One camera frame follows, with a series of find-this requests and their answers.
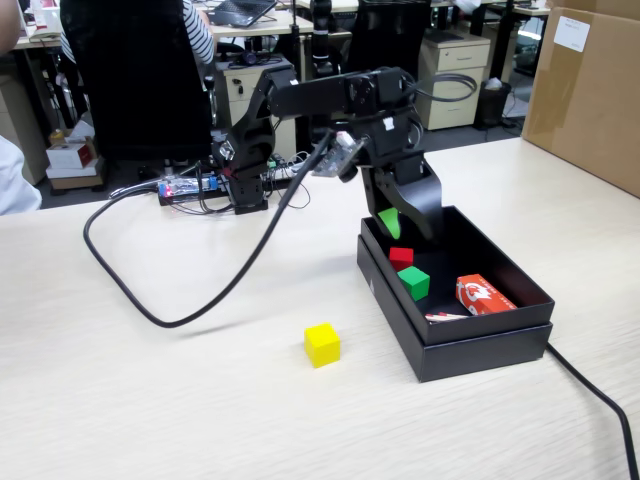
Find yellow cube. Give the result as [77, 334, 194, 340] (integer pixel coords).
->
[303, 322, 342, 370]

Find green cube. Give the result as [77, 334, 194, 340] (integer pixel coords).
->
[397, 265, 431, 301]

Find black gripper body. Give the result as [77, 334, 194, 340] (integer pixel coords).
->
[357, 107, 426, 171]

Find person in white shirt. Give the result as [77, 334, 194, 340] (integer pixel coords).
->
[0, 133, 43, 217]

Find person bare forearm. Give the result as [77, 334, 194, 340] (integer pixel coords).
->
[0, 0, 24, 55]

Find large black mesh office chair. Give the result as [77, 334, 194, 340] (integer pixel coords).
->
[58, 0, 215, 174]

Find small brown cardboard box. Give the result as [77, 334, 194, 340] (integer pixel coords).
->
[48, 172, 106, 192]

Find robot controller circuit board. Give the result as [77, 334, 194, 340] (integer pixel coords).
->
[157, 174, 221, 199]

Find black pole with white bands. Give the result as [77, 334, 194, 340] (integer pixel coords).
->
[308, 0, 335, 81]

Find black open box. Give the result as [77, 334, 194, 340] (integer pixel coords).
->
[355, 234, 554, 384]

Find red matchbox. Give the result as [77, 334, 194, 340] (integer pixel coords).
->
[455, 273, 519, 317]

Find white and red carton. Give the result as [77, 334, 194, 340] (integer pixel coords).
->
[45, 142, 99, 171]

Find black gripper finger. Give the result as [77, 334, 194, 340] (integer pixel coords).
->
[362, 169, 405, 241]
[385, 159, 444, 242]

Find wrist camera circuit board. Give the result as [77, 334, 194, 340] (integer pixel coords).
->
[312, 130, 371, 184]

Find black laptop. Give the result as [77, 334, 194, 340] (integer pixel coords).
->
[208, 0, 279, 29]

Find black trash bin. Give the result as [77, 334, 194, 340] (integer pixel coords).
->
[473, 77, 514, 129]

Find person in striped shirt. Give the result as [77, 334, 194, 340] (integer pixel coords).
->
[180, 0, 216, 66]

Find large brown cardboard box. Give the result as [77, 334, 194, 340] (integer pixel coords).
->
[521, 0, 640, 200]

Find black box tray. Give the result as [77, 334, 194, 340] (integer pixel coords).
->
[359, 204, 556, 346]

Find black office chair chrome base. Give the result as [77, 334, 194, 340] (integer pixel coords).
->
[344, 0, 434, 75]

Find light wooden office desk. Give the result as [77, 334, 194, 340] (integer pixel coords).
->
[197, 8, 321, 37]

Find red cube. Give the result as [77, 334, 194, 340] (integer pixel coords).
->
[388, 246, 415, 272]

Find thick black cable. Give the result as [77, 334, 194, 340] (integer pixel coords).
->
[82, 130, 335, 330]
[545, 342, 640, 480]

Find beige drawer pedestal cabinet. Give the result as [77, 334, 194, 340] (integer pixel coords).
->
[414, 30, 492, 132]
[0, 74, 50, 187]
[219, 54, 299, 161]

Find black servo wires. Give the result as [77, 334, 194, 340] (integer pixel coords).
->
[407, 73, 479, 105]

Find white shipping label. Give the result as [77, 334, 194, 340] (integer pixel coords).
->
[553, 14, 592, 54]

